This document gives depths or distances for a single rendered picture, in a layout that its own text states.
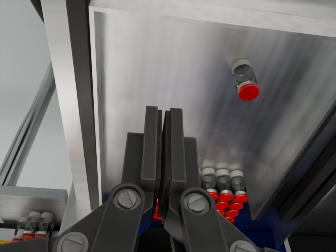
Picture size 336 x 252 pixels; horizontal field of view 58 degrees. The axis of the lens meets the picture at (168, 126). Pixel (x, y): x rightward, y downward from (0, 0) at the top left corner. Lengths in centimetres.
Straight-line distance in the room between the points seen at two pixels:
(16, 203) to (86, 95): 33
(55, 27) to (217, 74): 18
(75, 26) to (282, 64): 22
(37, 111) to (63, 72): 60
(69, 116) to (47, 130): 141
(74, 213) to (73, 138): 17
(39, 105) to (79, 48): 67
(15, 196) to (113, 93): 31
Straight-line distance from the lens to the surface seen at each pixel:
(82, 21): 30
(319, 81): 39
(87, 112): 37
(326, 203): 63
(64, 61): 36
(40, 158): 203
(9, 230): 70
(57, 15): 33
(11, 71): 160
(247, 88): 31
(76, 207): 57
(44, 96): 100
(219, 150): 44
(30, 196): 59
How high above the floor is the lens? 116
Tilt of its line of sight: 44 degrees down
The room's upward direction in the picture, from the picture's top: 180 degrees clockwise
